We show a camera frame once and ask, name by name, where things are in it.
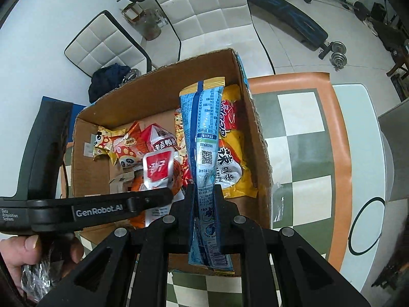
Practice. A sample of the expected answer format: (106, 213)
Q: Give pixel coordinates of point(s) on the cardboard box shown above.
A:
(252, 140)

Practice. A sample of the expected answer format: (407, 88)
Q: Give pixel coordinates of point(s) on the dark wooden chair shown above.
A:
(399, 60)

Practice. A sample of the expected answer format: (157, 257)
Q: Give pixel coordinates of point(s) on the white padded chair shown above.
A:
(102, 41)
(204, 6)

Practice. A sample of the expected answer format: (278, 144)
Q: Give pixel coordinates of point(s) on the small orange mushroom snack packet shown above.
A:
(127, 153)

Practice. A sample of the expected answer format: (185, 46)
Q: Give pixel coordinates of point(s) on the green checkered tablecloth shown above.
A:
(303, 115)

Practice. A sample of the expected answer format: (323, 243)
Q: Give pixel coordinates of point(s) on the small gold snack packet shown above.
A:
(103, 142)

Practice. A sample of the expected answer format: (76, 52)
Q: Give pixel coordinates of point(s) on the yellow snack packet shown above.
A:
(236, 163)

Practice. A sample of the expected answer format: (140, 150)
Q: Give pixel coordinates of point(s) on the blue cushion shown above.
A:
(82, 106)

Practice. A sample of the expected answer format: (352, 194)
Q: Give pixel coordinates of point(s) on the person's left hand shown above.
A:
(16, 252)

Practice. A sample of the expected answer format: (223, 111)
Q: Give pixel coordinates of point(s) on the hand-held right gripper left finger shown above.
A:
(182, 224)

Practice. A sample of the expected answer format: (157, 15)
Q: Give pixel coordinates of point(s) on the dark blue bag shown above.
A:
(107, 81)

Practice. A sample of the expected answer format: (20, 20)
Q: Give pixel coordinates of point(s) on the orange patterned snack packet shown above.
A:
(182, 153)

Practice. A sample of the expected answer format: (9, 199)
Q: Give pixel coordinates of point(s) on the black weight bench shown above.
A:
(287, 16)

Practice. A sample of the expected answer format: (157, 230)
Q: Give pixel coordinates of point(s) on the long blue snack packet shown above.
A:
(204, 134)

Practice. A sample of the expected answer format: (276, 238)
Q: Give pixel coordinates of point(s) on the clear plastic wrapper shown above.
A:
(38, 278)

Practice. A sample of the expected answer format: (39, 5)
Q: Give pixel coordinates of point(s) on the grey chair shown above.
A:
(396, 140)

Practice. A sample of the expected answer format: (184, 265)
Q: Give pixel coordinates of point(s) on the small silver red snack packet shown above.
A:
(158, 169)

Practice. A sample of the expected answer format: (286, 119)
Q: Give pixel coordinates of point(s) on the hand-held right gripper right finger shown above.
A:
(228, 230)

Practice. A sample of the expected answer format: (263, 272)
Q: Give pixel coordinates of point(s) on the clear water jug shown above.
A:
(148, 22)

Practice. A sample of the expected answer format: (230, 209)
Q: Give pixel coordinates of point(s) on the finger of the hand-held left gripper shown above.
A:
(150, 200)

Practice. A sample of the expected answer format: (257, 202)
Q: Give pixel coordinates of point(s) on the chrome dumbbell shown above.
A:
(338, 54)

